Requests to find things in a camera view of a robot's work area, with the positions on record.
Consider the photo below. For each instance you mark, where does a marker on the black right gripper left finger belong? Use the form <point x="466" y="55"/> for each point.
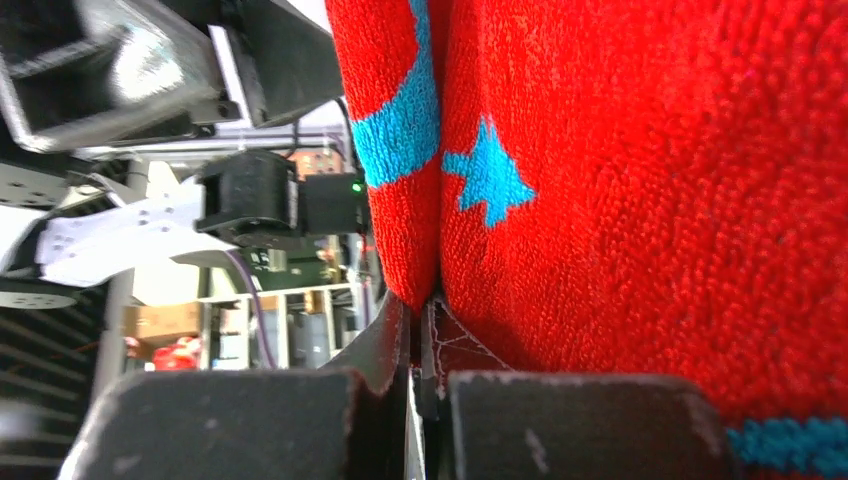
<point x="344" y="420"/>

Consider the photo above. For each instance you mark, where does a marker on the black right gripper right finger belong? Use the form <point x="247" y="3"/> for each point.
<point x="485" y="420"/>

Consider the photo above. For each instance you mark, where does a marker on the red blue patterned towel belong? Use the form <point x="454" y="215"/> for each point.
<point x="623" y="186"/>

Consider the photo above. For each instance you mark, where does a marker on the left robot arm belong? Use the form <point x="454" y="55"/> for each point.
<point x="56" y="242"/>

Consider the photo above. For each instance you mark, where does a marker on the aluminium frame rails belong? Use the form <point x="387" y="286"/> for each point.
<point x="78" y="74"/>

